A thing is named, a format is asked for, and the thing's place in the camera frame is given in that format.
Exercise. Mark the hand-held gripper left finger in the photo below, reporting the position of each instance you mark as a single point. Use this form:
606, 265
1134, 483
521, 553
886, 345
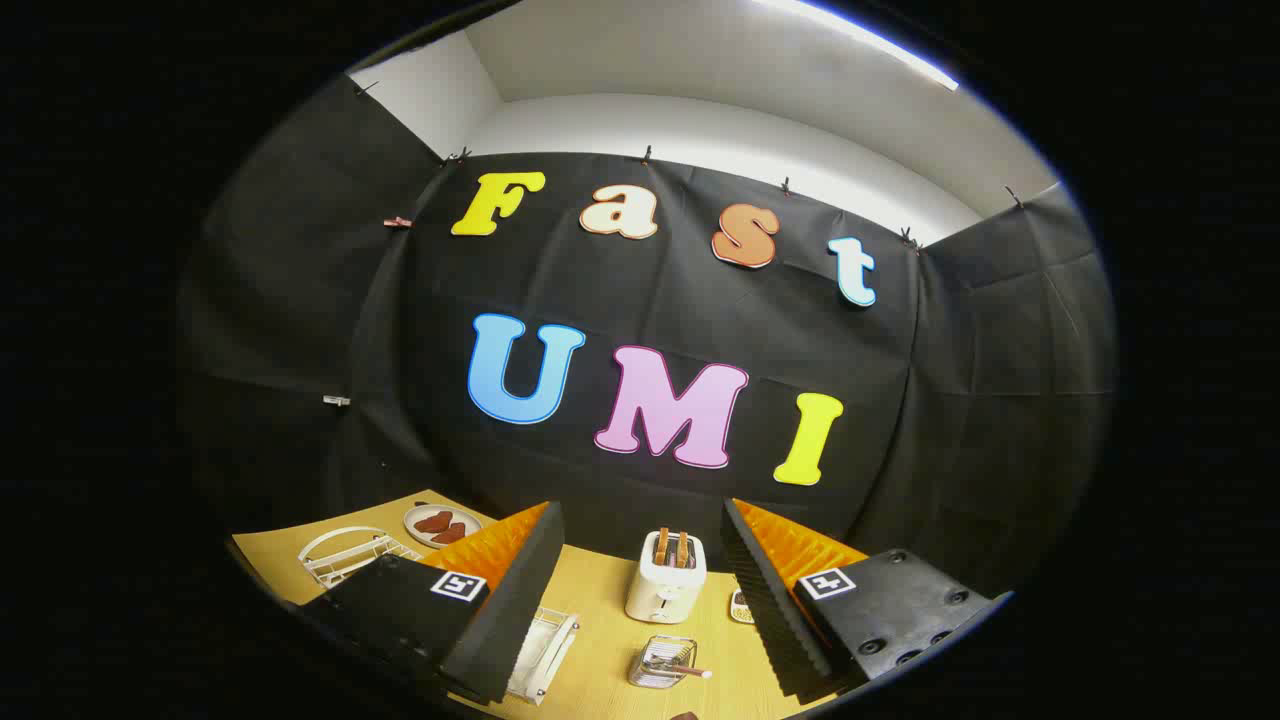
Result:
520, 590

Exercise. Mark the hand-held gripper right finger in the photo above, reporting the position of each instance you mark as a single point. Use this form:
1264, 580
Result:
760, 600

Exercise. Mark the white toaster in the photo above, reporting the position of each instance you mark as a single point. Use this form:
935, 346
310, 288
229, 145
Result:
660, 595

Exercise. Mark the row of black clips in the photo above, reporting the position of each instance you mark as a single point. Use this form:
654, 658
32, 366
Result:
647, 155

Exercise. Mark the brown toast slice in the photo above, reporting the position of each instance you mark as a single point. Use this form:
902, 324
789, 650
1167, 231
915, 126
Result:
682, 548
661, 545

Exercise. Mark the brown sausage piece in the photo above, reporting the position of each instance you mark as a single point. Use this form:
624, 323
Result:
450, 533
433, 521

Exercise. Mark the small plate with brown food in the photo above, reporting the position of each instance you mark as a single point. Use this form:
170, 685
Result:
420, 535

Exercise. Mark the white divided tray with beans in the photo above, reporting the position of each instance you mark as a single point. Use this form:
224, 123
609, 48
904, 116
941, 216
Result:
738, 605

